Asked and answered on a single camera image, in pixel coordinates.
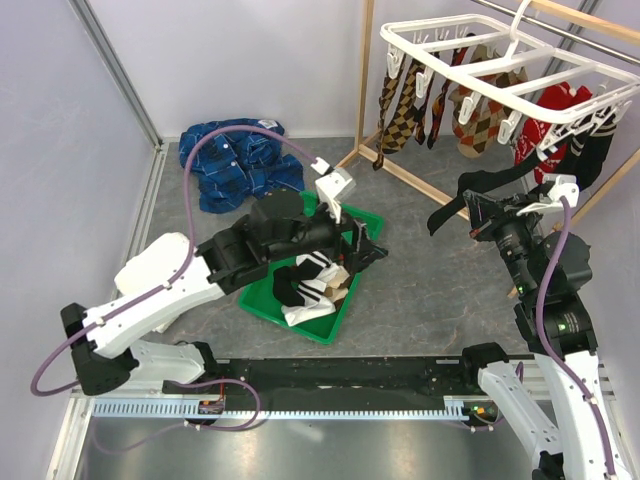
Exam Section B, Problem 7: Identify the white black-striped sock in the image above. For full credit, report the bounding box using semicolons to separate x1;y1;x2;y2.
295;251;344;283
281;280;336;327

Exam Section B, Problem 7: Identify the blue plaid shirt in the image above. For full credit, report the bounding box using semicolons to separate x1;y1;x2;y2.
191;131;305;214

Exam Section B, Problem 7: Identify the tan orange argyle sock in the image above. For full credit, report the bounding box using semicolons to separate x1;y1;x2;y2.
448;45;496;158
473;97;511;157

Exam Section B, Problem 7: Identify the white sock drying hanger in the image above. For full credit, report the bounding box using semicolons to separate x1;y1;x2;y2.
380;1;639;152

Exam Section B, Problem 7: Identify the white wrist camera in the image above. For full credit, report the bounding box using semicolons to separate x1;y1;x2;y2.
311;157;355;224
517;174;580;217

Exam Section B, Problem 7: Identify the wooden hanger rack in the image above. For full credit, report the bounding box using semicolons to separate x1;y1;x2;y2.
334;0;640;299

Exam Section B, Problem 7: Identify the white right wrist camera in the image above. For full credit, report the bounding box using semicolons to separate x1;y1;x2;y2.
517;174;580;217

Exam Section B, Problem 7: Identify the brown yellow argyle sock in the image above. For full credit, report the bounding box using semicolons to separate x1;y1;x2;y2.
383;59;423;155
372;61;404;171

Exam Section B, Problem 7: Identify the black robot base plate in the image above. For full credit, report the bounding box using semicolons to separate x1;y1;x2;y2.
202;342;510;406

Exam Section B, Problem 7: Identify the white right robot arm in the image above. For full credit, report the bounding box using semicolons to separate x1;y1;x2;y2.
457;184;633;479

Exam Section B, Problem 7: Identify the grey slotted cable duct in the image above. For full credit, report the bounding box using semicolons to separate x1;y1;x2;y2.
92;397;497;421

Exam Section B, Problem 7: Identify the beige brown striped sock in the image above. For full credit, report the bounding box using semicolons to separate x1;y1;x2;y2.
324;266;353;310

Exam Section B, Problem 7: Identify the green plastic tray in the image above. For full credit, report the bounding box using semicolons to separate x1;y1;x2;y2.
237;190;386;346

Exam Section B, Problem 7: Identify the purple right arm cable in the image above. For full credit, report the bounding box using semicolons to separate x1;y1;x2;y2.
533;197;619;480

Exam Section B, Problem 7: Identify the red patterned sock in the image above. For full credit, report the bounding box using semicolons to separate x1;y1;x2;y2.
514;81;573;165
533;81;592;184

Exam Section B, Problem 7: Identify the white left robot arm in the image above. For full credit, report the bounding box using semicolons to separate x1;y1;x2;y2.
61;190;388;396

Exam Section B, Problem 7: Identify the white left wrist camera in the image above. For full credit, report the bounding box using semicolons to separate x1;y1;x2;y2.
311;157;355;224

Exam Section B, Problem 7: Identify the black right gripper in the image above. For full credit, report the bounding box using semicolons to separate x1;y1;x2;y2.
465;189;546;296

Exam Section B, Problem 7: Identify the black beige-striped sock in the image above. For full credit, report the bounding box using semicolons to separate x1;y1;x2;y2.
571;118;617;191

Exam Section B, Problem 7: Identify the black white-striped sock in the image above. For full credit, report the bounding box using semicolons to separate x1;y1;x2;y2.
272;266;305;307
427;151;542;236

